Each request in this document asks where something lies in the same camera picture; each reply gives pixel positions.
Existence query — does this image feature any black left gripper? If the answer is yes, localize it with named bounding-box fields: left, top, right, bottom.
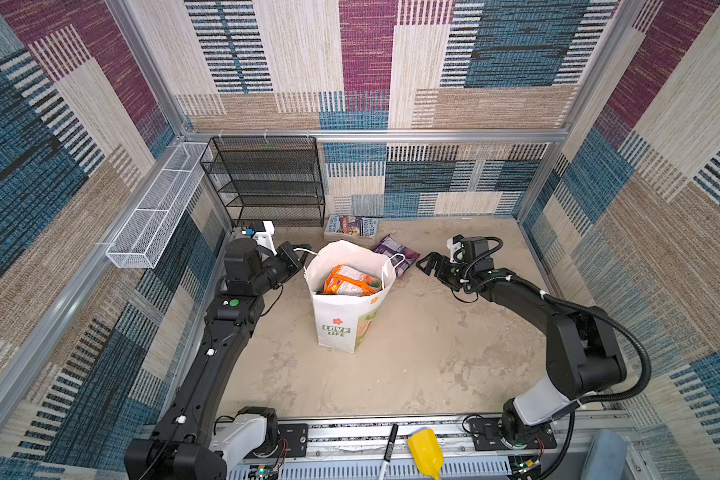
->
left=250, top=242, right=308, bottom=299

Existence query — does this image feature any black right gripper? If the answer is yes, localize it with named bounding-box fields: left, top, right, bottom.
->
left=416, top=252, right=474, bottom=290

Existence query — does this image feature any purple snack packet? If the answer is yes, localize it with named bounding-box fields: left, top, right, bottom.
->
left=372, top=235, right=420, bottom=279

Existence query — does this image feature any orange snack packet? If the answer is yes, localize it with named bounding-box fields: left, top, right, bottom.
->
left=322, top=265, right=382, bottom=297

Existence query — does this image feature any white paper bag with illustration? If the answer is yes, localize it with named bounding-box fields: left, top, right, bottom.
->
left=304, top=240, right=397, bottom=353

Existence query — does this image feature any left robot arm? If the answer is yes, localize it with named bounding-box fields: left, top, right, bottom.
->
left=124, top=237, right=307, bottom=479

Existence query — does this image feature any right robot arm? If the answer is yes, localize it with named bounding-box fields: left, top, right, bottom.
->
left=416, top=235, right=652, bottom=449

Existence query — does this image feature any paperback book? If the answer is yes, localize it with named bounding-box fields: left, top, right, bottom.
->
left=323, top=214, right=379, bottom=247

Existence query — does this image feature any yellow plastic scoop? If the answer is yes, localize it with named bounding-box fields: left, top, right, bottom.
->
left=407, top=428, right=444, bottom=480

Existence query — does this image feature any black marker pen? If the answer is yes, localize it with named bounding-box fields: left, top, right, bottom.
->
left=377, top=423, right=399, bottom=480

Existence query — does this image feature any grey blue padded stool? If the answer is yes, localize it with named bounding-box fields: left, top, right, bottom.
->
left=580, top=429, right=628, bottom=480

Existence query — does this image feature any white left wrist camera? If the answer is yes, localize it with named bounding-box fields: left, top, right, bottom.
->
left=243, top=220, right=276, bottom=256

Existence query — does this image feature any black wire shelf rack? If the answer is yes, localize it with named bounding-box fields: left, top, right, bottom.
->
left=200, top=136, right=326, bottom=227

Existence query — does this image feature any white wire mesh basket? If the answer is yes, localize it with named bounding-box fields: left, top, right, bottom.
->
left=106, top=142, right=206, bottom=269

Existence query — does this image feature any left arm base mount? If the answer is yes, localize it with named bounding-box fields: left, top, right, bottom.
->
left=259, top=423, right=309, bottom=459

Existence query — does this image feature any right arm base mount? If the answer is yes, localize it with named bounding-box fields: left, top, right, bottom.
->
left=462, top=414, right=558, bottom=452

